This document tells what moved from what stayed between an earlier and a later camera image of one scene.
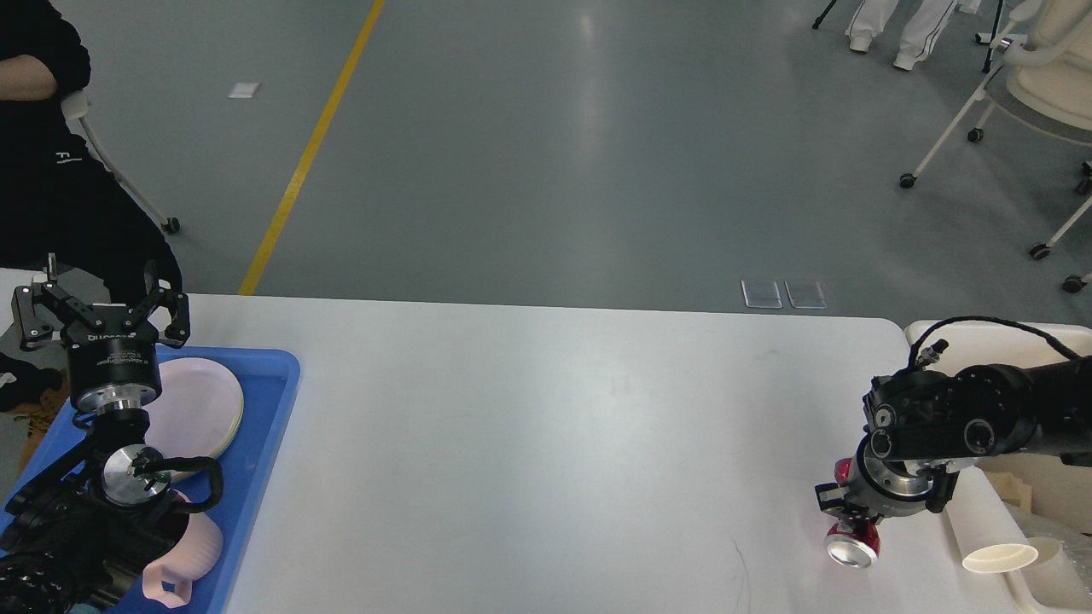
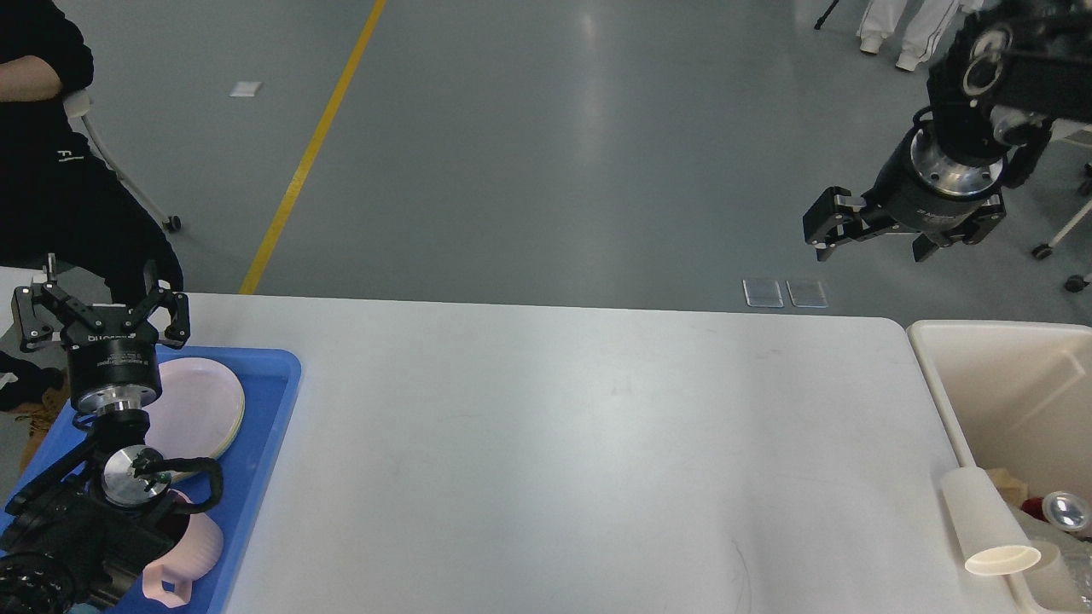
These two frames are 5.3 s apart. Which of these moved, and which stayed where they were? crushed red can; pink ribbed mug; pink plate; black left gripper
Moved: crushed red can
Stayed: pink plate; black left gripper; pink ribbed mug
